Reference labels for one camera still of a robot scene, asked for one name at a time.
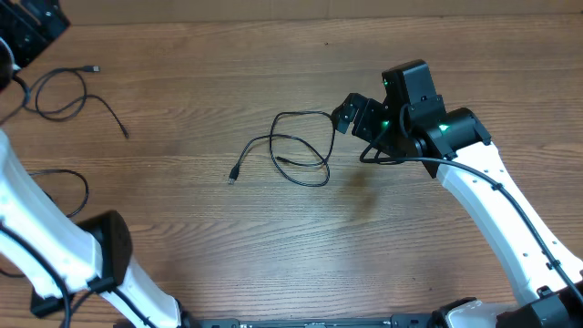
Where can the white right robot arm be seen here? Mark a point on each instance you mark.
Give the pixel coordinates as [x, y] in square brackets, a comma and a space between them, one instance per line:
[413, 125]

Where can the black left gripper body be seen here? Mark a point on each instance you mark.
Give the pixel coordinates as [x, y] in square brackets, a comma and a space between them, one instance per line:
[25, 42]

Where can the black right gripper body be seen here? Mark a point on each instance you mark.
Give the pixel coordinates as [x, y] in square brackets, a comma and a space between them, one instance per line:
[373, 124]

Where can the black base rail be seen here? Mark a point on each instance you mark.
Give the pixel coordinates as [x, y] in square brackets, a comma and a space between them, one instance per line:
[399, 320]

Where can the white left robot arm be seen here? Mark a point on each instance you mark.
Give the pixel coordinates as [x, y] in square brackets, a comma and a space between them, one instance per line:
[60, 257]

